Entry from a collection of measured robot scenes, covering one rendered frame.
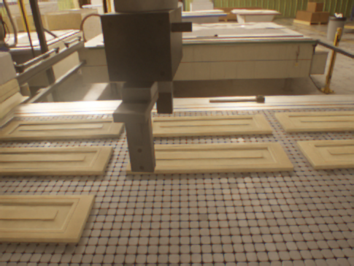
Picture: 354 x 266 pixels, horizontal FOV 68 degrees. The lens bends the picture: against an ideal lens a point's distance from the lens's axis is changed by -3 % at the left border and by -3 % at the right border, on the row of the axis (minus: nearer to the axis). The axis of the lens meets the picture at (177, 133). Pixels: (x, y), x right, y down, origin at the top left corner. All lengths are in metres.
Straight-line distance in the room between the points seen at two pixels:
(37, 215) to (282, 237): 0.76
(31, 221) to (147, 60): 0.66
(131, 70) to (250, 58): 3.72
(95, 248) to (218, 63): 3.59
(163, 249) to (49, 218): 0.38
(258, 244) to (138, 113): 0.53
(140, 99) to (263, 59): 3.81
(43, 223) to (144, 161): 0.49
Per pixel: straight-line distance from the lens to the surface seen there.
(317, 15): 13.66
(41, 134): 1.51
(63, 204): 1.01
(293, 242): 0.87
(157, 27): 0.53
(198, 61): 4.11
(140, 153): 0.57
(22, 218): 1.01
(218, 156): 1.13
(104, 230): 0.89
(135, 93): 0.53
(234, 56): 4.17
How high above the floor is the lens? 1.51
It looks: 28 degrees down
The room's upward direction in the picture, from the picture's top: 2 degrees counter-clockwise
